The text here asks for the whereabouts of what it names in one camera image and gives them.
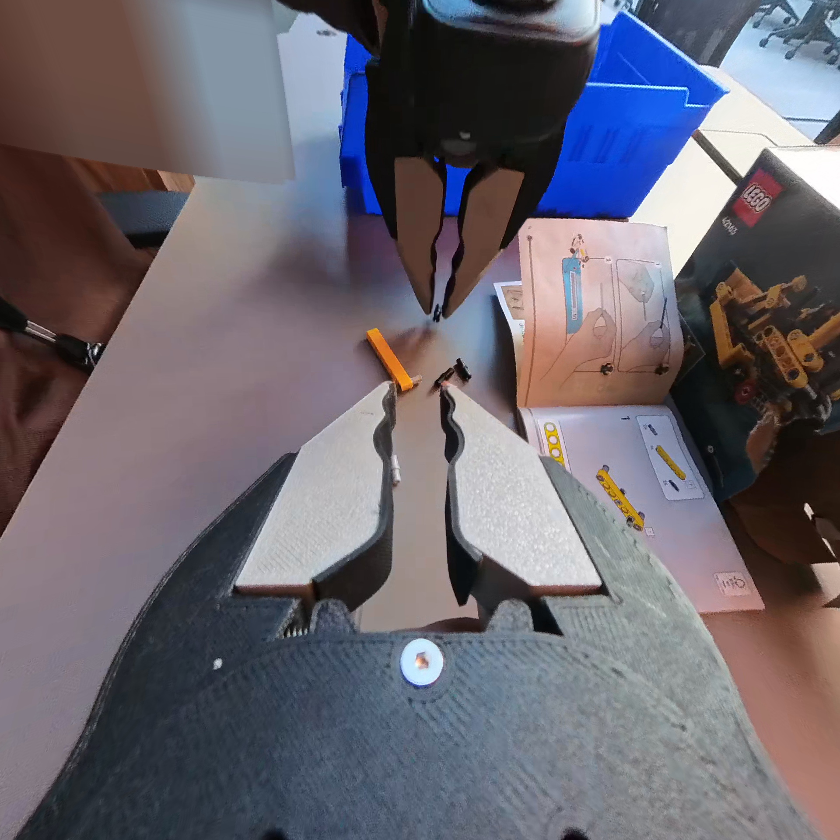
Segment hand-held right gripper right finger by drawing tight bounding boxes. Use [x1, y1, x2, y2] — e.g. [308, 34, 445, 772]
[438, 384, 603, 608]

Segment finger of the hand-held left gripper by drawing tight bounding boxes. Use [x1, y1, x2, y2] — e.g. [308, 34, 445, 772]
[443, 164, 526, 319]
[394, 156, 448, 317]

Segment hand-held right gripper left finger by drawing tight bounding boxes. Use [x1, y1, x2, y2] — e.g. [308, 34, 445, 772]
[233, 381, 399, 614]

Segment orange lego beam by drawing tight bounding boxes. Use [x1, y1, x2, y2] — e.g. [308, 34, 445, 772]
[365, 327, 424, 394]

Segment blue plastic bin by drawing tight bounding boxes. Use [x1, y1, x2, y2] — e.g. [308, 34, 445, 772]
[339, 10, 730, 219]

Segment lego instruction booklet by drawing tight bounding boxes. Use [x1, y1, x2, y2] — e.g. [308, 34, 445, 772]
[493, 219, 766, 615]

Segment black lego set box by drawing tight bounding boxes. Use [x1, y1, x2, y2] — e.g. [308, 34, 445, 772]
[669, 146, 840, 567]

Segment black office chair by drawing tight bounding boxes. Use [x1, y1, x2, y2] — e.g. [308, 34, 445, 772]
[751, 0, 800, 51]
[784, 0, 840, 65]

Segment person's brown clothing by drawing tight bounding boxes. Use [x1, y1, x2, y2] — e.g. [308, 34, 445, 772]
[0, 144, 196, 534]

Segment black lanyard with metal clip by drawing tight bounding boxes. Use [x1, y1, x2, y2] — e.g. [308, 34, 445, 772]
[0, 297, 106, 375]

